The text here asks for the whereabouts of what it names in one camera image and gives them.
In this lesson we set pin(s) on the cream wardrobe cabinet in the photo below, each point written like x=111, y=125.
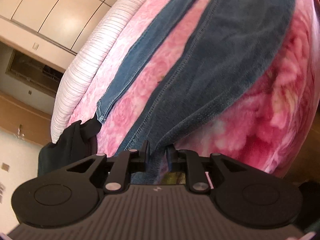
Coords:
x=67, y=23

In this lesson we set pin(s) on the black garment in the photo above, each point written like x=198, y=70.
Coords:
x=78, y=141

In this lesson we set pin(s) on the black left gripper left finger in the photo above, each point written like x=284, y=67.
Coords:
x=121, y=167

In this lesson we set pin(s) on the white striped quilt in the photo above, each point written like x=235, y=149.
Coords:
x=80, y=73

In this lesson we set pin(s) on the pink floral fleece blanket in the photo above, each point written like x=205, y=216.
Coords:
x=264, y=128

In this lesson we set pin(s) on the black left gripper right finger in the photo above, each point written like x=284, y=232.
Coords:
x=190, y=164

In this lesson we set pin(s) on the blue denim jeans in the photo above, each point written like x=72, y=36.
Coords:
x=233, y=44

